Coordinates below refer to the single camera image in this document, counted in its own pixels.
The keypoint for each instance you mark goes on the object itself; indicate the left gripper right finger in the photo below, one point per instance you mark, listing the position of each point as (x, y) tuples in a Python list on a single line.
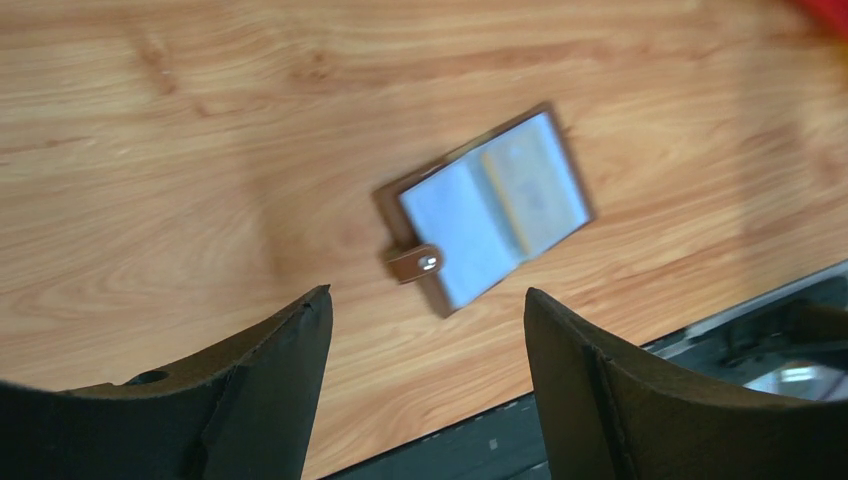
[(609, 409)]

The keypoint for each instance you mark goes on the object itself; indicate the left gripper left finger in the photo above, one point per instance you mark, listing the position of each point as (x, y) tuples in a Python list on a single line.
[(243, 408)]

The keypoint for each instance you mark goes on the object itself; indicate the brown leather card holder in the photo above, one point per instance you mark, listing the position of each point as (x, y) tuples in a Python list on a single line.
[(449, 233)]

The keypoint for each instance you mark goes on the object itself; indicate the red plastic bin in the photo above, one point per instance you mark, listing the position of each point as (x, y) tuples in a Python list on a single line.
[(833, 13)]

